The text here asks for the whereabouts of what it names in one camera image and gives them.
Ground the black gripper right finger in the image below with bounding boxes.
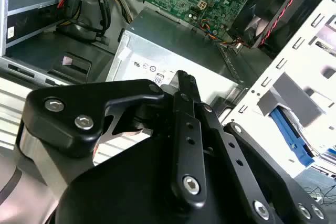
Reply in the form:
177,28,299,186
187,73,330,224

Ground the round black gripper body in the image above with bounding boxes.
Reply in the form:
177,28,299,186
54,133,253,224

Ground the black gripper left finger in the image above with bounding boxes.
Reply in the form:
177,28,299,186
14,70,208,209

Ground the hard disk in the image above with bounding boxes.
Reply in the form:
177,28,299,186
269,105,316,168

